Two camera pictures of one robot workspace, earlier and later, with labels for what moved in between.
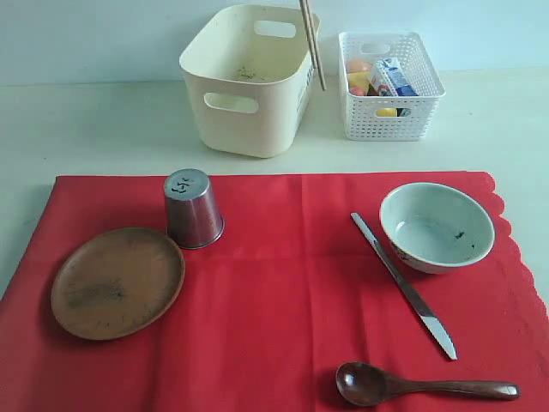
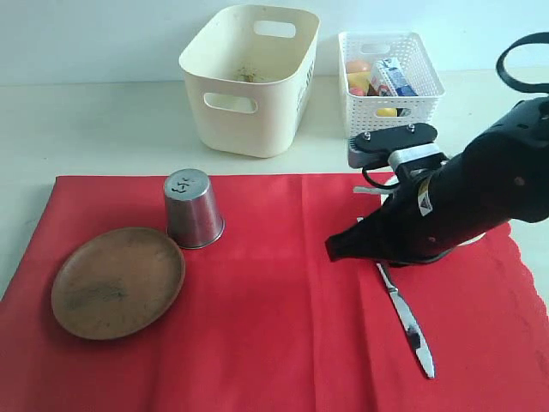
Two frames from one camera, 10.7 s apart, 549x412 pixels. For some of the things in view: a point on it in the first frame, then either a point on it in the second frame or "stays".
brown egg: (359, 66) stays
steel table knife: (430, 323) to (410, 323)
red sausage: (356, 91) stays
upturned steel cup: (193, 215) stays
